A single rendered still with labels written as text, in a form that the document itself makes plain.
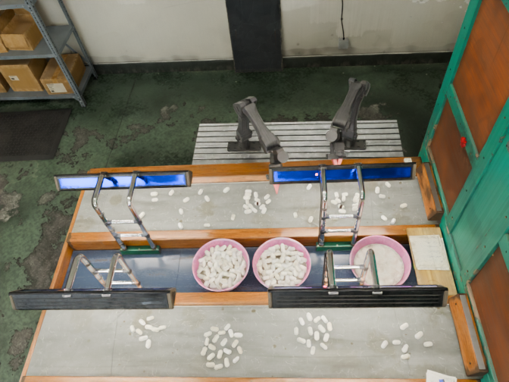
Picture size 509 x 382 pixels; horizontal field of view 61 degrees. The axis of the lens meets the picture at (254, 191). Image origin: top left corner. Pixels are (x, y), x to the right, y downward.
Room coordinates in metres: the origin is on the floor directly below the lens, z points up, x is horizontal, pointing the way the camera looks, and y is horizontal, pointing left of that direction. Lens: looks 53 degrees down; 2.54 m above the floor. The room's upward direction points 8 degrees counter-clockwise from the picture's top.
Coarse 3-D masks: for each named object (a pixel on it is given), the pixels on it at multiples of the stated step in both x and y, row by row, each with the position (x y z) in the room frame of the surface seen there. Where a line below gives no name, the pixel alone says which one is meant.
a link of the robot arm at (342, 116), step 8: (352, 80) 1.64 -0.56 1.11; (352, 88) 1.60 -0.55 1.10; (360, 88) 1.60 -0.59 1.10; (368, 88) 1.65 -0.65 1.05; (352, 96) 1.56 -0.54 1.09; (344, 104) 1.53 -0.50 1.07; (352, 104) 1.53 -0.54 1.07; (336, 112) 1.50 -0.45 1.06; (344, 112) 1.49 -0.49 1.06; (336, 120) 1.46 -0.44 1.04; (344, 120) 1.45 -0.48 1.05; (344, 128) 1.43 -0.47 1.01
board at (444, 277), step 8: (408, 232) 0.94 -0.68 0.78; (416, 232) 0.94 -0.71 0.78; (424, 232) 0.93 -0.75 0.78; (432, 232) 0.93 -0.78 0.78; (440, 232) 0.92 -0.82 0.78; (408, 240) 0.91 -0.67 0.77; (416, 272) 0.75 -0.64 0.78; (424, 272) 0.74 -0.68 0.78; (432, 272) 0.73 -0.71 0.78; (440, 272) 0.73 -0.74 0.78; (448, 272) 0.72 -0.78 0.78; (424, 280) 0.70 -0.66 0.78; (432, 280) 0.70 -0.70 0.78; (440, 280) 0.69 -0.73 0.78; (448, 280) 0.69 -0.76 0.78; (448, 288) 0.65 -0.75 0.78
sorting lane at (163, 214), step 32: (160, 192) 1.42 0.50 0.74; (192, 192) 1.39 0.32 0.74; (288, 192) 1.30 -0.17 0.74; (352, 192) 1.24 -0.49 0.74; (384, 192) 1.21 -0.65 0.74; (416, 192) 1.18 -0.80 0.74; (96, 224) 1.27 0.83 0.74; (128, 224) 1.24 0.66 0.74; (160, 224) 1.21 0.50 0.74; (192, 224) 1.18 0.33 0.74; (224, 224) 1.16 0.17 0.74; (256, 224) 1.13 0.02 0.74; (288, 224) 1.10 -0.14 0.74; (352, 224) 1.05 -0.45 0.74; (384, 224) 1.02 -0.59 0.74; (416, 224) 1.00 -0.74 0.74
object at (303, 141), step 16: (208, 128) 1.91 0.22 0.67; (224, 128) 1.89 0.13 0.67; (272, 128) 1.83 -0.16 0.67; (288, 128) 1.82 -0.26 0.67; (304, 128) 1.79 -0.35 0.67; (320, 128) 1.78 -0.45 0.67; (368, 128) 1.73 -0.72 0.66; (384, 128) 1.71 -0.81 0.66; (208, 144) 1.78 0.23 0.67; (224, 144) 1.76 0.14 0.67; (288, 144) 1.69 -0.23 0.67; (304, 144) 1.67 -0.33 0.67; (320, 144) 1.65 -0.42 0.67; (368, 144) 1.60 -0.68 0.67; (384, 144) 1.58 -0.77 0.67; (400, 144) 1.56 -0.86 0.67; (192, 160) 1.67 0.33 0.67; (208, 160) 1.66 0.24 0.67; (224, 160) 1.64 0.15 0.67; (240, 160) 1.62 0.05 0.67; (256, 160) 1.60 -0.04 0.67; (288, 160) 1.57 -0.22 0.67; (304, 160) 1.55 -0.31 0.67
